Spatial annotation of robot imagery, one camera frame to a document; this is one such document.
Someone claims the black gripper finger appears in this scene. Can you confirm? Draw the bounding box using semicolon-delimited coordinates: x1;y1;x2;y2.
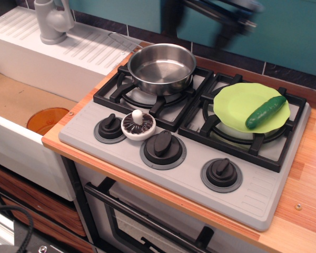
163;0;184;34
214;24;242;50

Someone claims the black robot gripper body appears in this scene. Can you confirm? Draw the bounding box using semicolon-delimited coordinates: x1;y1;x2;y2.
182;0;264;29

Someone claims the green toy pickle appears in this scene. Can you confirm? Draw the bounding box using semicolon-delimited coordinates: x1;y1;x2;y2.
245;96;287;130

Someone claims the stainless steel pot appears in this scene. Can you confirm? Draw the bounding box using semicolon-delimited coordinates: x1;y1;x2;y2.
107;32;197;96

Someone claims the lime green plate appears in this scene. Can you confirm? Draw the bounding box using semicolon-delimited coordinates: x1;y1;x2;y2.
213;83;291;133

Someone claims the white brown toy mushroom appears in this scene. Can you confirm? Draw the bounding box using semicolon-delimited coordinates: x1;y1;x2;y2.
121;109;156;141

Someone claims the black left stove knob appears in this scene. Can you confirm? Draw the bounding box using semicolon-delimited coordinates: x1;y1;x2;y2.
94;113;126;144

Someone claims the black stove knob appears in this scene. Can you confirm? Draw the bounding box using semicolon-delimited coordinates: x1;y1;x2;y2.
140;130;187;170
201;158;243;193
94;113;126;144

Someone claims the black middle stove knob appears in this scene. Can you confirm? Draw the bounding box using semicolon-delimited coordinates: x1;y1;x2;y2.
140;130;187;170

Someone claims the black right stove knob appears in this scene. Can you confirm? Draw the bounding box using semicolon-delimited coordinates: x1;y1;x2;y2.
201;158;243;193

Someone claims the grey toy stove top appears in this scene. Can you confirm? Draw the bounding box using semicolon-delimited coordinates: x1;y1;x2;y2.
58;69;312;232

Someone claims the black left burner grate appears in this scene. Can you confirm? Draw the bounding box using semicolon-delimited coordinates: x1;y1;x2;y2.
93;66;214;132

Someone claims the black burner grate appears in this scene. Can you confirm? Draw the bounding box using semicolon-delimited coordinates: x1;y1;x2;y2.
93;66;214;132
179;73;310;172

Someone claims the grey toy faucet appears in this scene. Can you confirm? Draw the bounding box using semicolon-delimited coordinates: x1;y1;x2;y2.
34;0;75;45

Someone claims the black right burner grate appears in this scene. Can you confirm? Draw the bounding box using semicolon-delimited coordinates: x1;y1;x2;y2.
179;73;310;172

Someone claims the white toy sink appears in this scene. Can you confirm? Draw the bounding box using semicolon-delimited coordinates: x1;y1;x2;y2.
0;7;134;201

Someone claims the orange plastic sink drain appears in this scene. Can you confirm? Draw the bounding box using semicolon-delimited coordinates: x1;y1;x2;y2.
26;107;69;135

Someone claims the wooden drawer front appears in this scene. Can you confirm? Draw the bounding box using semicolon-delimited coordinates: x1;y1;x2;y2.
0;163;95;253

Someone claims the oven door with black handle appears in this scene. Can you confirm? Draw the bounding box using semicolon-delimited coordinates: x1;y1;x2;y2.
84;177;269;253

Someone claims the black cable lower left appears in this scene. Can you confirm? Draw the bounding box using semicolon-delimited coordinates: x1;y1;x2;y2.
0;205;34;253

